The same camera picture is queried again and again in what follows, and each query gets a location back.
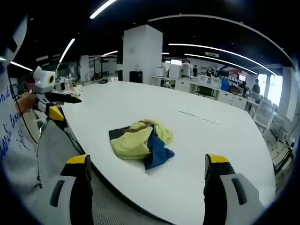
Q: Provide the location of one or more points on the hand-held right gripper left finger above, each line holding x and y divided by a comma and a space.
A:
77, 192

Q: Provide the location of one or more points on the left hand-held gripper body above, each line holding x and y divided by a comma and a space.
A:
42, 84

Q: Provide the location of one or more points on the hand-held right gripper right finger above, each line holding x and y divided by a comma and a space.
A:
218, 194

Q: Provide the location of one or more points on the yellow and blue garment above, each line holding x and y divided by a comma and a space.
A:
133, 143

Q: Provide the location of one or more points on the person's left hand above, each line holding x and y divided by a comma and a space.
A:
25, 103

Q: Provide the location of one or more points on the clear plastic bottle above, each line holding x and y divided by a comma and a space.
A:
67, 84

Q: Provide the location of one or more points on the ceiling light strip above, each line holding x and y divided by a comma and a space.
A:
103, 8
67, 50
21, 66
211, 50

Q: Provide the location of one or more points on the grey mesh chair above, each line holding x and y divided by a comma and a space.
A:
58, 145

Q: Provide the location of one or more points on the person in white shirt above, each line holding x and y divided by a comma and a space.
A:
14, 131

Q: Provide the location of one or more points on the white paper cups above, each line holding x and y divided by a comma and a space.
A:
113, 79

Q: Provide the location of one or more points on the black cabinet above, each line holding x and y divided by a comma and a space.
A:
136, 77

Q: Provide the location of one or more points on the white office chair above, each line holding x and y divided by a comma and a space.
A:
263, 110

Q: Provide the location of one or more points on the white storage cabinet row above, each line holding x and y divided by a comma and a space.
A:
201, 87

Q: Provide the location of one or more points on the blue water bottle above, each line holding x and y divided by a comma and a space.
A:
224, 84

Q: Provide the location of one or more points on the white box appliance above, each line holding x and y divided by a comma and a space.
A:
174, 71

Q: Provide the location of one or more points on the white monitor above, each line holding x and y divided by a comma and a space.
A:
176, 62

